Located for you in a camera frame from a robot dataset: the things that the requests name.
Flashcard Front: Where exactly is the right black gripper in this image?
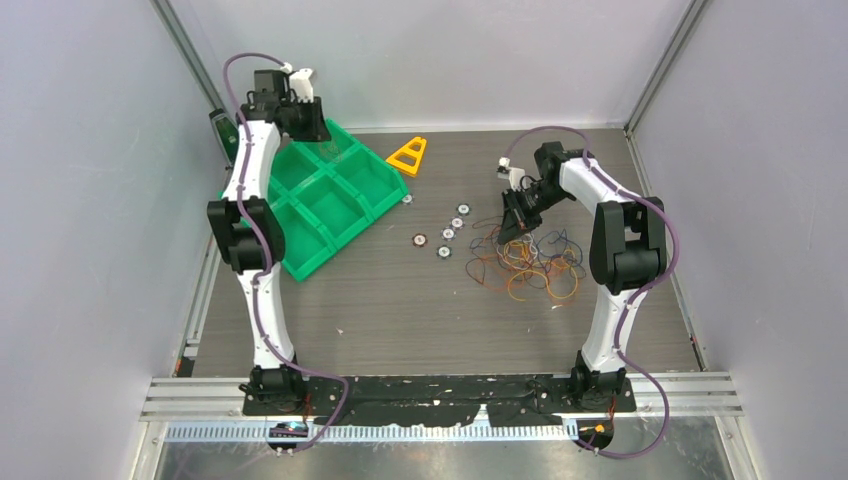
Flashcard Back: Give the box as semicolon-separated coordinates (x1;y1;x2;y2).
498;182;571;245

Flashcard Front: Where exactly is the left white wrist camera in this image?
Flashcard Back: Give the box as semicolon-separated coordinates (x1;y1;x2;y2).
289;68;315;103

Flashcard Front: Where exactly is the brown wire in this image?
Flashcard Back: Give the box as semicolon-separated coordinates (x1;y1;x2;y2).
316;137;346;166

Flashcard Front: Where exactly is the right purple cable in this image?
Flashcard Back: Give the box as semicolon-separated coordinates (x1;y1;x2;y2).
504;125;681;461

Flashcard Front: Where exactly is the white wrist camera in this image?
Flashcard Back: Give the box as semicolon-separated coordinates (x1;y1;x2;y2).
289;68;315;103
496;157;526;191

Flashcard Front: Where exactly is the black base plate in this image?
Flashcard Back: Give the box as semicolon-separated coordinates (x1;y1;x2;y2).
239;374;636;427

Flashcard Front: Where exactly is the green compartment tray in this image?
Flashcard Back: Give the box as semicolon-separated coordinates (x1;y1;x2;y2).
219;118;411;284

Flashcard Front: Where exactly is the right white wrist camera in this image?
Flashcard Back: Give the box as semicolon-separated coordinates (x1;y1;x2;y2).
496;157;526;191

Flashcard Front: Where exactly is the yellow triangular plastic piece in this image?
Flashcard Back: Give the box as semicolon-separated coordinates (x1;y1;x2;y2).
386;136;427;178

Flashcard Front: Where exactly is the coloured wire bundle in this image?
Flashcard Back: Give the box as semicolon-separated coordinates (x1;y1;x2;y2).
464;218;588;311

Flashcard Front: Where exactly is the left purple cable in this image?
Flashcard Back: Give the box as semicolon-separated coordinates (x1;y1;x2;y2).
222;52;350;453

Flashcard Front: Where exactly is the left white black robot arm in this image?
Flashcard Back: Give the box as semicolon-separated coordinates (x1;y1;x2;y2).
207;64;330;414

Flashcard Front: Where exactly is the purple cable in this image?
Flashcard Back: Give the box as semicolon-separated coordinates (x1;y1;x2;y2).
222;52;350;453
504;125;681;461

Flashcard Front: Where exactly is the green black corner device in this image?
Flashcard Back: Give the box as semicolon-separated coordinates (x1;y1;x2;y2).
208;109;239;167

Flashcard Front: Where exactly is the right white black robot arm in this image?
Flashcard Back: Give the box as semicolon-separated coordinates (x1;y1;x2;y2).
497;142;668;411

